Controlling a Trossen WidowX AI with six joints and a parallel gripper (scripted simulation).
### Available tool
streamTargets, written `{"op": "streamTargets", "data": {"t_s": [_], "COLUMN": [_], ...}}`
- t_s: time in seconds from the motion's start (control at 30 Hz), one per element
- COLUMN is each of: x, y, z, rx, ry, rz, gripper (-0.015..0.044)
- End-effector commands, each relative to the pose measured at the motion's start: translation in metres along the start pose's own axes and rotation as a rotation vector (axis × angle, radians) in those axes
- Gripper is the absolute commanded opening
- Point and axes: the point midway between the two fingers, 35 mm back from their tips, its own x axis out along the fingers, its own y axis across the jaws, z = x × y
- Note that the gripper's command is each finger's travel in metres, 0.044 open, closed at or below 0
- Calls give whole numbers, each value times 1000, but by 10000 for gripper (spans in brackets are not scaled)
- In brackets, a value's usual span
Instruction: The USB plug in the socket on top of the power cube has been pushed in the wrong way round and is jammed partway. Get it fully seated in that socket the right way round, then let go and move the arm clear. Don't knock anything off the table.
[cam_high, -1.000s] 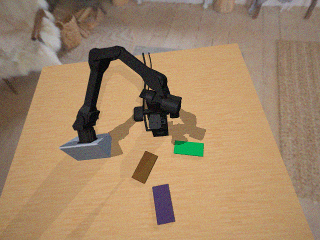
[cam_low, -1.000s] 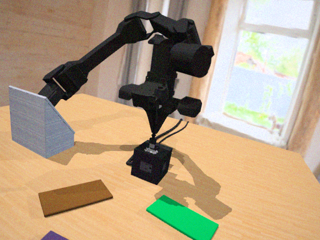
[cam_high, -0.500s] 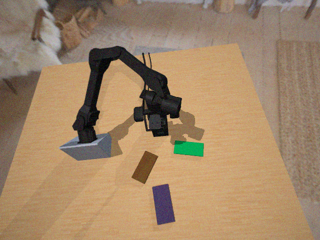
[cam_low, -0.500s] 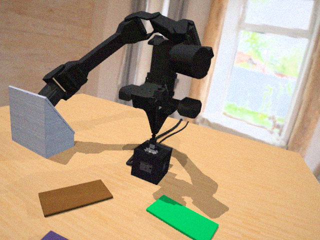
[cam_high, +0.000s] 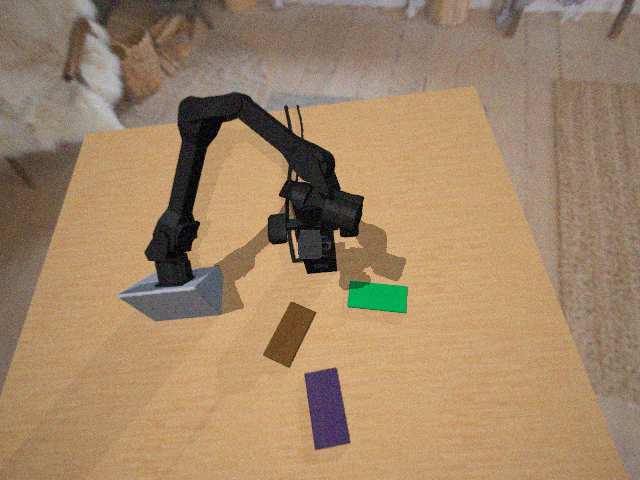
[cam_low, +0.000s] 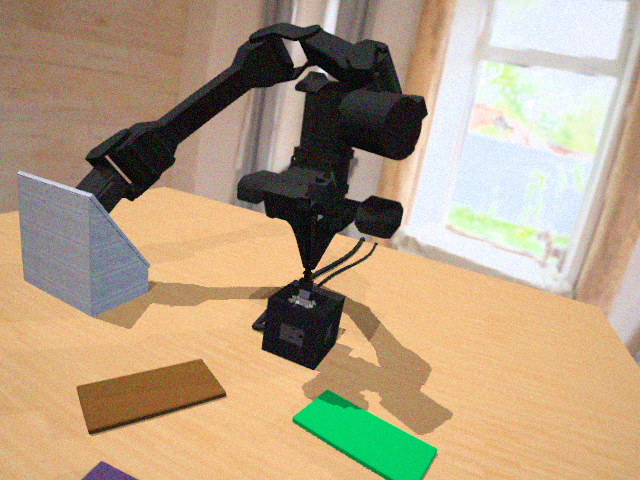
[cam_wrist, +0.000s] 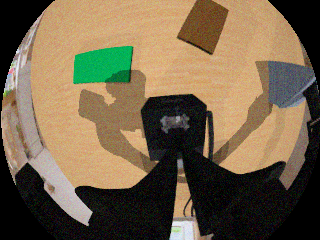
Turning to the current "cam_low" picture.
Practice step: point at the green flat rectangular slab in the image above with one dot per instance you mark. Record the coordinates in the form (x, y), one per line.
(386, 450)

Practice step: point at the brown flat rectangular slab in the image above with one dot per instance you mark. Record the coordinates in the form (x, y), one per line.
(120, 401)

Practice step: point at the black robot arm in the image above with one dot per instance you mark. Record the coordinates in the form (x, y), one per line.
(365, 109)

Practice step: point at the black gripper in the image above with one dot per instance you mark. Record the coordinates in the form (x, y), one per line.
(375, 216)

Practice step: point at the purple rectangular block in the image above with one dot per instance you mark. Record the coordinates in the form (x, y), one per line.
(104, 471)

